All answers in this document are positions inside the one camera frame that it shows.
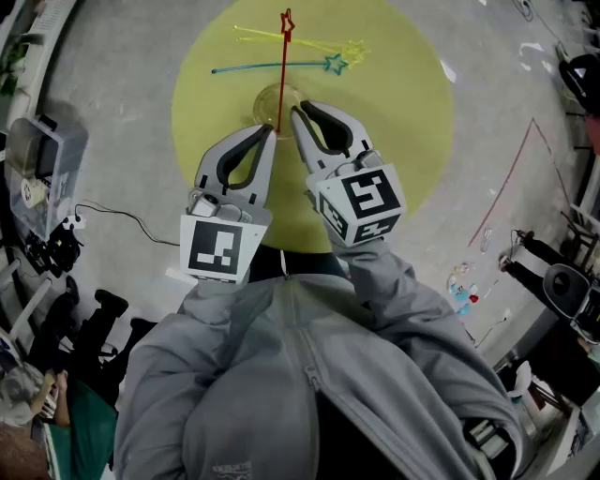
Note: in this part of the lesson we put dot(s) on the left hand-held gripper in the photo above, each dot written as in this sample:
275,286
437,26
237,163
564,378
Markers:
215,244

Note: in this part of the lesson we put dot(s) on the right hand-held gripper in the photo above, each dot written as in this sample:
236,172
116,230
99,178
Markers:
365,201

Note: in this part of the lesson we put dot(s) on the clear plastic cup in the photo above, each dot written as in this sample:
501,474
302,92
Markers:
268,105

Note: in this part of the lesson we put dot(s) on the red star stick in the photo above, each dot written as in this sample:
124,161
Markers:
283,70

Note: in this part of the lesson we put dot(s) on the blue star stick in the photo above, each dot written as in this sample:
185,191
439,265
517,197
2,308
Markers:
262,66

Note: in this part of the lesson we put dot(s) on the person's right forearm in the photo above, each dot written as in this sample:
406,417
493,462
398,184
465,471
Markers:
375,276

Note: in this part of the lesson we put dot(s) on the person's left forearm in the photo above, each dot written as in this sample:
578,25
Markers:
211,300

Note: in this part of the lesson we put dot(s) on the green tablecloth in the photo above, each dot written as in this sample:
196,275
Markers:
398,117

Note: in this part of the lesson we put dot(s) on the person's black trousers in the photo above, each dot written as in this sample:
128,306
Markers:
309,265

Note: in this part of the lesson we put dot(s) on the white power strip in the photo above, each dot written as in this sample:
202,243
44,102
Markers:
75,221

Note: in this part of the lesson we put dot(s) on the clear plastic bottle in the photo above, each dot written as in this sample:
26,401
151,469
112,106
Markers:
486,240

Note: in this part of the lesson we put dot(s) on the clear plastic storage box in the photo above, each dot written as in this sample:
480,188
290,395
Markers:
47,169

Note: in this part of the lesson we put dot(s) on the scattered small colourful toys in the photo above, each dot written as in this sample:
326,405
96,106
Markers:
461,293

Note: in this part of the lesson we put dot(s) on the black bag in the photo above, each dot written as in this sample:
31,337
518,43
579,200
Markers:
58,250

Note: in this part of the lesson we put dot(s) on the person's grey jacket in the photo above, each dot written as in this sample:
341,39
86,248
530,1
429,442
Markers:
244,375

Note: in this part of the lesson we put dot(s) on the white shelf unit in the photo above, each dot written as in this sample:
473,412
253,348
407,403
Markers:
28,56

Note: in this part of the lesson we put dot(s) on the person's black shirt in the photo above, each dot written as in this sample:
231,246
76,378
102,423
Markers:
347,440

